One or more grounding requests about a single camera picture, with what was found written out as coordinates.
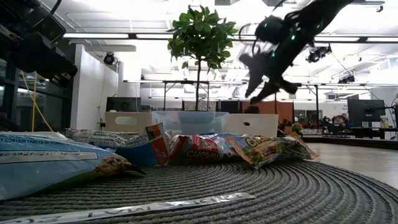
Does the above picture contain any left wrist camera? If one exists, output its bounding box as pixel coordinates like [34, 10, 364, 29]
[30, 14, 67, 43]

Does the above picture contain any clear plastic bin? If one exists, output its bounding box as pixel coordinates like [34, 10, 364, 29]
[151, 110, 230, 136]

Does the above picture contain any red Chewy granola bar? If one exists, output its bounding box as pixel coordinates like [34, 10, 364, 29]
[169, 133, 249, 164]

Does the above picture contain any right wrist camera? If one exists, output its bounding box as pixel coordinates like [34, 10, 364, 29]
[254, 15, 284, 45]

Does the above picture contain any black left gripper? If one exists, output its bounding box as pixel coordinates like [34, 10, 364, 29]
[0, 18, 78, 88]

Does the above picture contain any blue red granola bar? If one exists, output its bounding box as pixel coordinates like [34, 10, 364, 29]
[65, 122, 172, 167]

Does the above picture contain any round grey woven mat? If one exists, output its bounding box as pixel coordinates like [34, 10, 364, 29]
[0, 158, 398, 224]

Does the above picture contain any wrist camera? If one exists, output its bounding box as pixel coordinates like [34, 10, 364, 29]
[254, 15, 284, 45]
[30, 14, 67, 43]

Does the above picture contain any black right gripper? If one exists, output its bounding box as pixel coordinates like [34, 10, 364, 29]
[238, 46, 299, 105]

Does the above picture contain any yellow extension cable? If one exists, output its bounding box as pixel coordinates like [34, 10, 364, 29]
[20, 70, 54, 133]

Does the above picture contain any black office desk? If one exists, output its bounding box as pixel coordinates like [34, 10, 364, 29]
[351, 126, 398, 140]

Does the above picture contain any black wall screen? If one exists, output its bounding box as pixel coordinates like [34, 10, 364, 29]
[106, 96, 142, 113]

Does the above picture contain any blue Quaker granola bar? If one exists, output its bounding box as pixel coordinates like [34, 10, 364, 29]
[0, 130, 146, 202]

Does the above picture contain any white plastic bin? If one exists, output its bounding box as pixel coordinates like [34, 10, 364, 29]
[104, 111, 154, 134]
[226, 113, 280, 138]

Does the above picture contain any black ceiling spotlight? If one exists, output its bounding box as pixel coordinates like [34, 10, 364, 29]
[338, 74, 356, 85]
[305, 44, 333, 64]

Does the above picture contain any small potted plant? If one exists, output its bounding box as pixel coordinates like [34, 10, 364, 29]
[290, 122, 304, 135]

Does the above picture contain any green Chewy granola bar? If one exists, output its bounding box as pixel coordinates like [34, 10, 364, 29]
[226, 133, 318, 170]

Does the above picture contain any black ceiling camera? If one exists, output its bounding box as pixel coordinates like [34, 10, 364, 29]
[103, 52, 116, 66]

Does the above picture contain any green leafy tree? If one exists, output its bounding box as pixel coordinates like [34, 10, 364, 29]
[167, 4, 239, 112]

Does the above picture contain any silver wrapper strip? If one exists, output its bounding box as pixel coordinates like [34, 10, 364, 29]
[0, 192, 256, 224]

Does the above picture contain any orange partition panel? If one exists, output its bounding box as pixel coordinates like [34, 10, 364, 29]
[241, 100, 295, 125]

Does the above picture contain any black computer monitor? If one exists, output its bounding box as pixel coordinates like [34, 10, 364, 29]
[347, 99, 386, 128]

